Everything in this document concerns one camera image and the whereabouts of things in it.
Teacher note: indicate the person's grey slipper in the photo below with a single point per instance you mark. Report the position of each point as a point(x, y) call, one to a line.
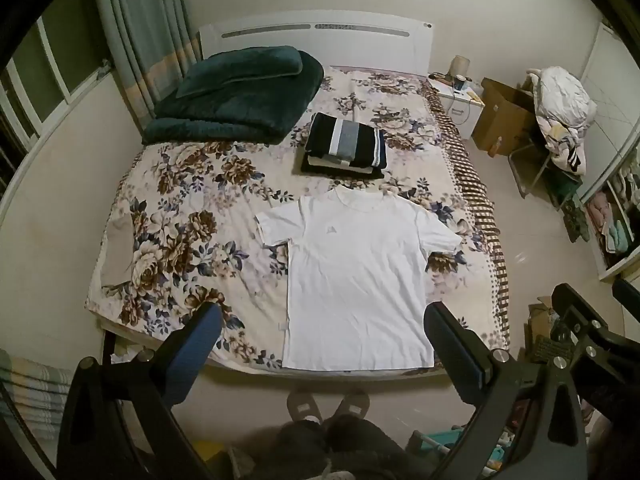
point(302, 405)
point(353, 402)

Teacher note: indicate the window with white frame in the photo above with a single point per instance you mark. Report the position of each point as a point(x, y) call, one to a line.
point(45, 90)

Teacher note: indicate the white headboard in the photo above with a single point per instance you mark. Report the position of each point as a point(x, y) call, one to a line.
point(310, 45)

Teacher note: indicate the folded beige garment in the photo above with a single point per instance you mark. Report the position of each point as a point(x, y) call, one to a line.
point(330, 162)

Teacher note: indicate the metal frame chair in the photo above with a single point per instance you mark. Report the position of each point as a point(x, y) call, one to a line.
point(520, 165)

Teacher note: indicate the white t-shirt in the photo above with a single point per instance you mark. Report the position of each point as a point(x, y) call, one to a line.
point(350, 270)

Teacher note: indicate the yellow item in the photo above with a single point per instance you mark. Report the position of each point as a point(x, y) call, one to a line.
point(210, 452)

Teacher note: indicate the grey-green curtain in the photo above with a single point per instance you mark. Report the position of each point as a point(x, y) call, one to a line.
point(145, 35)

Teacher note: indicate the person's dark trouser legs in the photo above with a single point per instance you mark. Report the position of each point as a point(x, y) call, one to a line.
point(350, 445)

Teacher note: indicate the beige cloth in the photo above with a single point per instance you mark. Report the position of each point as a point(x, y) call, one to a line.
point(117, 255)

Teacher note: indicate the person's left grey slipper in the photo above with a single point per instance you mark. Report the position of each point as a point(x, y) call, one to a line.
point(302, 405)

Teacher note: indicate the dark green blanket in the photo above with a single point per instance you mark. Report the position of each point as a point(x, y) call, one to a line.
point(235, 115)

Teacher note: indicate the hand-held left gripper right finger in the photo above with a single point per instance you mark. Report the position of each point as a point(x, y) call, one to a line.
point(452, 355)

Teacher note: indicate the folded black garment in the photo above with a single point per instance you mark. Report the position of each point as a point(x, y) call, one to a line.
point(345, 173)

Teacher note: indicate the white nightstand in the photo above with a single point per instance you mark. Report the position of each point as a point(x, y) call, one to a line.
point(457, 110)

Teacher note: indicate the white wardrobe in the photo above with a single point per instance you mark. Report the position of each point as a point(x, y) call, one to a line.
point(610, 75)

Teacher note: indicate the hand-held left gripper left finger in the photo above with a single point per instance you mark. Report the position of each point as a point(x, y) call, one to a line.
point(200, 350)

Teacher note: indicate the blue cup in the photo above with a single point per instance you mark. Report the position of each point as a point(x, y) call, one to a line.
point(460, 82)

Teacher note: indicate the black and white striped garment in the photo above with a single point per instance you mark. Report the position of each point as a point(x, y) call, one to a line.
point(567, 152)

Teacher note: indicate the person's right grey slipper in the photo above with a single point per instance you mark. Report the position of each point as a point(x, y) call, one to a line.
point(353, 402)

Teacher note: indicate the plaid cloth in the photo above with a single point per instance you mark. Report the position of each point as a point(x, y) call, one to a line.
point(35, 390)

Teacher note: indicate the teal and white plastic item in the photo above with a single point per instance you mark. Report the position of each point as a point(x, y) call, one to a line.
point(440, 442)

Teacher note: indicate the dark green pillow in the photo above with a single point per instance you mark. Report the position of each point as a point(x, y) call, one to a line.
point(240, 67)

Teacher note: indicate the small cardboard box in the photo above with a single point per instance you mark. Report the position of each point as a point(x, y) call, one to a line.
point(537, 320)

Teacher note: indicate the green slippers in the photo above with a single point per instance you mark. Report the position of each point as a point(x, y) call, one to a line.
point(575, 222)

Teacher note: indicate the bed with floral sheet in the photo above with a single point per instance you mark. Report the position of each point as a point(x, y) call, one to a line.
point(200, 200)

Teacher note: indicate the large cardboard box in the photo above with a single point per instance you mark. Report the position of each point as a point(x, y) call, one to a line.
point(500, 115)

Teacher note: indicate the beige cylindrical lamp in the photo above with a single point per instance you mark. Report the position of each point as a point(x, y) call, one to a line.
point(460, 66)

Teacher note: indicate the white crumpled garment pile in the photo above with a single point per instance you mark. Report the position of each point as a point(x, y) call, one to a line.
point(565, 95)

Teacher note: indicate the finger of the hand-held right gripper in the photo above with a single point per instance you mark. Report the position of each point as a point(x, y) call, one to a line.
point(629, 291)
point(580, 310)

